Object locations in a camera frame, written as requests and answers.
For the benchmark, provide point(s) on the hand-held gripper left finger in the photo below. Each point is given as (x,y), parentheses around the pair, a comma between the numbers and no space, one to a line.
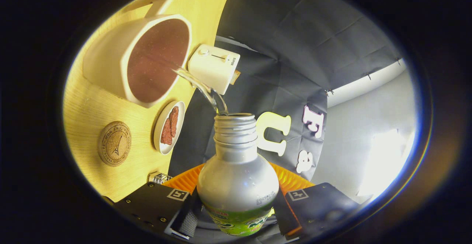
(186,220)

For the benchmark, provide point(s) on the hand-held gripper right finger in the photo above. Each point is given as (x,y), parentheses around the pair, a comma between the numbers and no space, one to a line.
(282,216)

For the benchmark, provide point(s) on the silver bottle with green label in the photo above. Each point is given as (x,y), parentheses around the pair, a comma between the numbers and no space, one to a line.
(236,181)

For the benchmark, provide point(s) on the round cork coaster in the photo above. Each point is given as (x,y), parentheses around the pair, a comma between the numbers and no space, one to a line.
(114,144)

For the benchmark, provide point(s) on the clear juice stream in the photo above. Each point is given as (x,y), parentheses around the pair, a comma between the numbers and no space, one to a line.
(204,89)

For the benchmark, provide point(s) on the red meat slice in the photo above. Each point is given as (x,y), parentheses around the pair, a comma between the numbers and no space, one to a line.
(174,120)
(166,132)

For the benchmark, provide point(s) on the white oval plate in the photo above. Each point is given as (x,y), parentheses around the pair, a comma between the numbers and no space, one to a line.
(159,126)

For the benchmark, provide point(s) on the wooden table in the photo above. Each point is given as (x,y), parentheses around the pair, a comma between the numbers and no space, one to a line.
(88,115)

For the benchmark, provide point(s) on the toast slice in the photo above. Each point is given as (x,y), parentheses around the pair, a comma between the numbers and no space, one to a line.
(235,77)

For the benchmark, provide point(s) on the white toaster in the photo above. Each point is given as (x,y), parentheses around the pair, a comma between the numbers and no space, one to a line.
(214,69)

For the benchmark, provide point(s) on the black backdrop cloth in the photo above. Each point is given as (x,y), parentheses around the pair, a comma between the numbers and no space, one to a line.
(295,52)

